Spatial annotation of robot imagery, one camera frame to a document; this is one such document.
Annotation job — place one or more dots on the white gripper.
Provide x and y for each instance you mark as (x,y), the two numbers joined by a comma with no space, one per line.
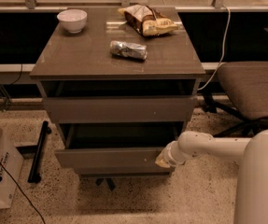
(171,155)

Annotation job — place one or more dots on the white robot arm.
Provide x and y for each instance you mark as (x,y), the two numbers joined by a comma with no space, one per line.
(251,154)

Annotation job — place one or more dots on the brown chip bag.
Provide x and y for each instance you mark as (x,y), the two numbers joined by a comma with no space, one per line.
(147,21)

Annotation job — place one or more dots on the grey office chair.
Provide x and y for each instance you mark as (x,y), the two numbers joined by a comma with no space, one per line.
(246,86)

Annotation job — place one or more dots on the crumpled silver foil packet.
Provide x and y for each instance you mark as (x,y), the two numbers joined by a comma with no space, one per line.
(129,50)

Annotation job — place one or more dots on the grey drawer cabinet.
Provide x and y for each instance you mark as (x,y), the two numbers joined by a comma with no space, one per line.
(82,66)

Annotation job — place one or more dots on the grey drawer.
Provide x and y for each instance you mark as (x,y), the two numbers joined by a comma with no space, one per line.
(114,109)
(112,149)

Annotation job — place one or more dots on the white ceramic bowl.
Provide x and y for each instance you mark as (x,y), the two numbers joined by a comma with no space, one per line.
(73,20)

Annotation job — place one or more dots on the grey top drawer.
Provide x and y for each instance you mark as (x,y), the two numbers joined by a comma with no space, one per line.
(114,109)

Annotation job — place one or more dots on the black metal bar stand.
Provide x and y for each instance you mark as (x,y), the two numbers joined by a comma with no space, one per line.
(34,176)

